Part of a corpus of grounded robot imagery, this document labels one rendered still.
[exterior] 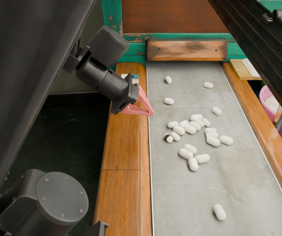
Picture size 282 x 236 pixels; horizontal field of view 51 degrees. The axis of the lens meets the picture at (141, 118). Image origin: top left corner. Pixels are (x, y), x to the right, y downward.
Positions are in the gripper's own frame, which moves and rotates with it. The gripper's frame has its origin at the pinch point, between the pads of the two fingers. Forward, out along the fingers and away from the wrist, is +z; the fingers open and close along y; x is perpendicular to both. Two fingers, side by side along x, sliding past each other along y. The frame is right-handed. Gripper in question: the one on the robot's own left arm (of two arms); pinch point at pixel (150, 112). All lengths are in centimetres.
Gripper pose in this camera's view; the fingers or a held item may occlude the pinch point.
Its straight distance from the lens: 71.4
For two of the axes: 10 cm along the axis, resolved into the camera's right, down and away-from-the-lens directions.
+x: -6.5, 6.2, 4.5
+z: 7.6, 5.2, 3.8
